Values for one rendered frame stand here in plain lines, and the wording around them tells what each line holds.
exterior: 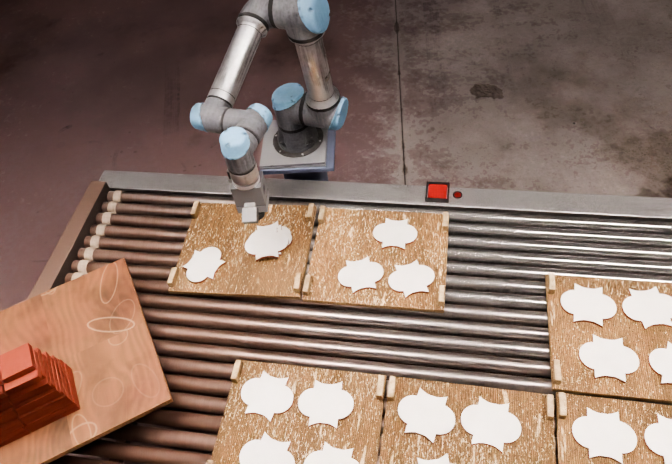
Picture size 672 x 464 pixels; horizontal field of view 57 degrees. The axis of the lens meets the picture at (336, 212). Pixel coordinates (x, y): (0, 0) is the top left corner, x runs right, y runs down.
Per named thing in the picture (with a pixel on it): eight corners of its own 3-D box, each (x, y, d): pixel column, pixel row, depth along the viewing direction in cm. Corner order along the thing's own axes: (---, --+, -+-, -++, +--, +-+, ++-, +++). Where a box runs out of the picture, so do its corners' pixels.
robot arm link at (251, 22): (243, -25, 183) (180, 116, 167) (277, -23, 179) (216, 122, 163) (257, 2, 193) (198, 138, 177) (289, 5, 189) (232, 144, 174)
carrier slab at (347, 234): (322, 210, 205) (321, 207, 203) (448, 217, 197) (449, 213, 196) (302, 302, 183) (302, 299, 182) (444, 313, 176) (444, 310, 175)
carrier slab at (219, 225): (198, 205, 212) (197, 202, 210) (316, 208, 205) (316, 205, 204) (169, 293, 190) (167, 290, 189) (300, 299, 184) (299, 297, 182)
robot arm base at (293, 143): (279, 126, 237) (274, 106, 229) (319, 123, 235) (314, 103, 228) (276, 155, 228) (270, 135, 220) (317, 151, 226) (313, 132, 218)
